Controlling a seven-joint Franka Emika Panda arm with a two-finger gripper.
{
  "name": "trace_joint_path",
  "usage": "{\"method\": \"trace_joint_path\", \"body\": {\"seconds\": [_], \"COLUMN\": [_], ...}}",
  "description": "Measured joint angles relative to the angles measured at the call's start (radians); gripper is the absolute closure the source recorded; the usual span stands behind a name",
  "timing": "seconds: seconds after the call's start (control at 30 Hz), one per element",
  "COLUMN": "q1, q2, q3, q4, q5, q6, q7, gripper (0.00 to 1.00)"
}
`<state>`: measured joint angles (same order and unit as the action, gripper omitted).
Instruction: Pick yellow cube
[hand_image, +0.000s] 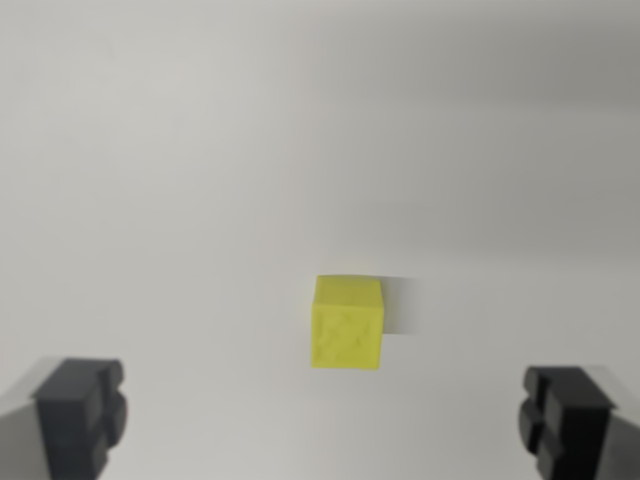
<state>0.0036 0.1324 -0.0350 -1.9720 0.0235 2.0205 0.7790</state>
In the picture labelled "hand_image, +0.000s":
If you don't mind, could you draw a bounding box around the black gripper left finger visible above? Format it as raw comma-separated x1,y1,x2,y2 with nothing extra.
0,356,129,480

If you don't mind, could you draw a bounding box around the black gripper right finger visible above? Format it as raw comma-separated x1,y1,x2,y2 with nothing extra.
517,365,640,480

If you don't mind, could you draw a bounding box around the yellow cube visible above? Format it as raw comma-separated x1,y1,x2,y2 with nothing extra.
309,274,385,372

